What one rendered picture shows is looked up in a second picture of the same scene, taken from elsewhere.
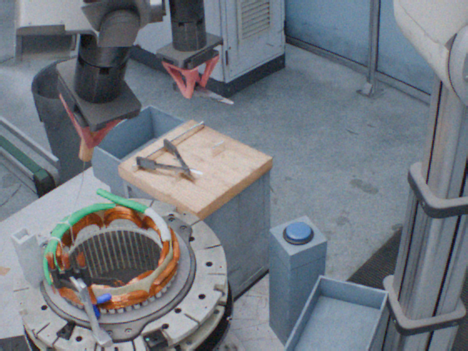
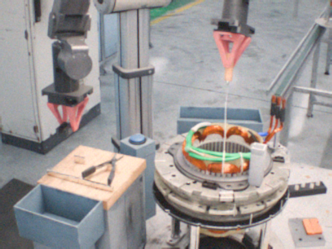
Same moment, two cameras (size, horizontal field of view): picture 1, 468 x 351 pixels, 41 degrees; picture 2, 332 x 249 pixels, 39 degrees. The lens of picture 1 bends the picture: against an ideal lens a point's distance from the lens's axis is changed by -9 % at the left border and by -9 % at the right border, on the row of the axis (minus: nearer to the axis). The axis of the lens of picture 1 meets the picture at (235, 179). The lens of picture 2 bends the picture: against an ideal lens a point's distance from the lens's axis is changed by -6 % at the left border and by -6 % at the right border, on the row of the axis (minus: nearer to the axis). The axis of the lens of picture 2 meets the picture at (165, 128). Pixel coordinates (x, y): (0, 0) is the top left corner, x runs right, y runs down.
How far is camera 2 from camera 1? 156 cm
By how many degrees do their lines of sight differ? 89
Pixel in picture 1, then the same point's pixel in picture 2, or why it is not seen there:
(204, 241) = (181, 139)
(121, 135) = (47, 226)
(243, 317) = not seen: hidden behind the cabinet
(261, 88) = not seen: outside the picture
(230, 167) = (94, 156)
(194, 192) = (126, 163)
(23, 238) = (256, 153)
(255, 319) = not seen: hidden behind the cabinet
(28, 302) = (274, 179)
